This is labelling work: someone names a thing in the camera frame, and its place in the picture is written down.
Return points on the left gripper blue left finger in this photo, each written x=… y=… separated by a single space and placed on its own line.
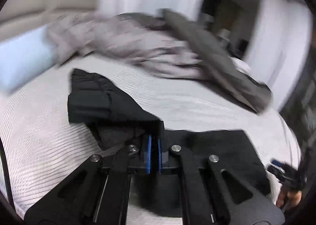
x=145 y=153

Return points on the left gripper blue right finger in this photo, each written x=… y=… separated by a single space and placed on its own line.
x=163 y=153

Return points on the black pants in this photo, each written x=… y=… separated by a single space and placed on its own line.
x=114 y=117

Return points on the person's right hand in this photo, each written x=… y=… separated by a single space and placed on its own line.
x=288 y=198

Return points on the grey crumpled duvet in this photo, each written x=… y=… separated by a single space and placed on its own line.
x=169 y=46

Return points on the white honeycomb pattern mattress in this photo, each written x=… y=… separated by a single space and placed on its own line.
x=42 y=147

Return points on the light blue pillow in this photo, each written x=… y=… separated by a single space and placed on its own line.
x=24 y=57

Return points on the white wardrobe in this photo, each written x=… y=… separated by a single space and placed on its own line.
x=278 y=33

